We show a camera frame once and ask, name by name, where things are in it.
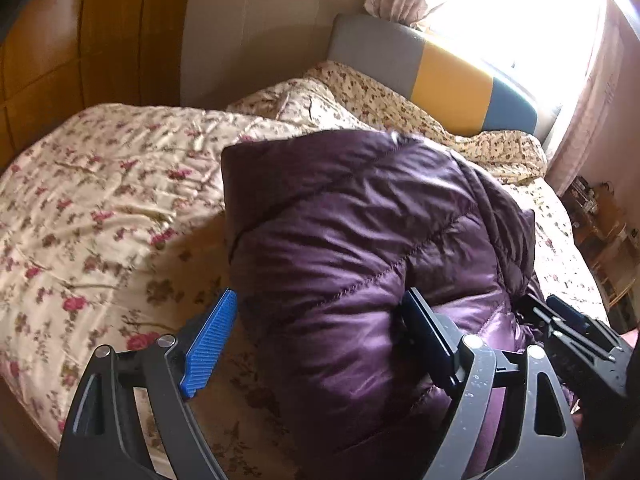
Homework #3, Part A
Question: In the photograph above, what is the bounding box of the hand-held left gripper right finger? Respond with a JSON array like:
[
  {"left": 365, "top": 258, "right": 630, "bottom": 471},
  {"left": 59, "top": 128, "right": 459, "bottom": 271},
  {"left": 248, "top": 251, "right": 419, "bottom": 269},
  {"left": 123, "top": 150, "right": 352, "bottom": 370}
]
[{"left": 400, "top": 287, "right": 586, "bottom": 480}]

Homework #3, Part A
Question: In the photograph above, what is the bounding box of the purple quilted puffer jacket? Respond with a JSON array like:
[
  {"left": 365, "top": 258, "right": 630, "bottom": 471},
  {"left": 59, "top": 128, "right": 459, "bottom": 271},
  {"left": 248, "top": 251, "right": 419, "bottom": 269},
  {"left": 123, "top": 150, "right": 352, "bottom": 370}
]
[{"left": 220, "top": 129, "right": 581, "bottom": 480}]

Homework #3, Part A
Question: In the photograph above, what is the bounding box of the wooden desk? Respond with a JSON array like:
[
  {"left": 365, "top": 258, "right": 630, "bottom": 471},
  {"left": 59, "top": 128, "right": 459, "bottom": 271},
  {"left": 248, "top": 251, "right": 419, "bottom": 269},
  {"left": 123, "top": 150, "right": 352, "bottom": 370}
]
[{"left": 562, "top": 175, "right": 640, "bottom": 281}]

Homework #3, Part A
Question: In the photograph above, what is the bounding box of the floral pillow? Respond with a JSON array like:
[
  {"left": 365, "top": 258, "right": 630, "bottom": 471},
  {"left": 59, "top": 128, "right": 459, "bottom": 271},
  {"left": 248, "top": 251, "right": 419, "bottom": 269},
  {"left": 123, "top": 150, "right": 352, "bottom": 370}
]
[{"left": 225, "top": 60, "right": 548, "bottom": 186}]

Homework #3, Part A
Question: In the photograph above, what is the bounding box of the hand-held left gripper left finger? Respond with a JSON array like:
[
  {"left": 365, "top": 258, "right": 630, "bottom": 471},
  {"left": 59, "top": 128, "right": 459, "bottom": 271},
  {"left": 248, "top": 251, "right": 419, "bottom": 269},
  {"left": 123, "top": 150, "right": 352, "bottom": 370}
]
[{"left": 57, "top": 289, "right": 238, "bottom": 480}]

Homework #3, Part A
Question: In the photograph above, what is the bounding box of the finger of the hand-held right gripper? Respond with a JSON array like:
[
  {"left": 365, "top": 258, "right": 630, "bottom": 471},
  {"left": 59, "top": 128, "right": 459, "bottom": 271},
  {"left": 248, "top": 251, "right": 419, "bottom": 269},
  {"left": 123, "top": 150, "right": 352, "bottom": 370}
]
[
  {"left": 546, "top": 294, "right": 632, "bottom": 361},
  {"left": 517, "top": 294, "right": 566, "bottom": 356}
]

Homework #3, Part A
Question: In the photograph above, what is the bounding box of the wooden wardrobe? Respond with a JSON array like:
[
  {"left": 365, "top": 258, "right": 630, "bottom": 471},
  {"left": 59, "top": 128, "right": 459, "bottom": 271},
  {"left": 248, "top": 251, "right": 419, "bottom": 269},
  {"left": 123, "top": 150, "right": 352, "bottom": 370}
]
[{"left": 0, "top": 0, "right": 197, "bottom": 173}]

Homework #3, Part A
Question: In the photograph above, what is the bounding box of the grey yellow teal headboard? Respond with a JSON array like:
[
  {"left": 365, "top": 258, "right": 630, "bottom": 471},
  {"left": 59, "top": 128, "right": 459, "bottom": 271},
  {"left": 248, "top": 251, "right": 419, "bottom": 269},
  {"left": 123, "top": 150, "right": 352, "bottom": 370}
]
[{"left": 326, "top": 14, "right": 540, "bottom": 138}]

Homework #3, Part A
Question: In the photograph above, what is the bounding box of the large-flower floral bedspread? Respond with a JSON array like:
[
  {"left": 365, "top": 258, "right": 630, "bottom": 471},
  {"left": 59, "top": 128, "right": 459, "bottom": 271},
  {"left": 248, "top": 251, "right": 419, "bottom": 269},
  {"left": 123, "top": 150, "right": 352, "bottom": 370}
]
[{"left": 0, "top": 102, "right": 613, "bottom": 480}]

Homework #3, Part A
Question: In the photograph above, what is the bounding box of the wooden chair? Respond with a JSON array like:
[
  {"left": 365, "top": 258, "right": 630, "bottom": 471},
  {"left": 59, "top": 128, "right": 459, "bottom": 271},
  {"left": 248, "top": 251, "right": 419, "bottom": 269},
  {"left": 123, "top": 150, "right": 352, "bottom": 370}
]
[{"left": 592, "top": 230, "right": 640, "bottom": 311}]

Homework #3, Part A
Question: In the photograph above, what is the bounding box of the window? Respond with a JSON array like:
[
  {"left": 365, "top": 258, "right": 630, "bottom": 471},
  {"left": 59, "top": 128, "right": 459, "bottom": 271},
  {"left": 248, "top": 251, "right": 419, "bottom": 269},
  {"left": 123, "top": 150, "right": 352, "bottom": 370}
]
[{"left": 425, "top": 0, "right": 618, "bottom": 116}]

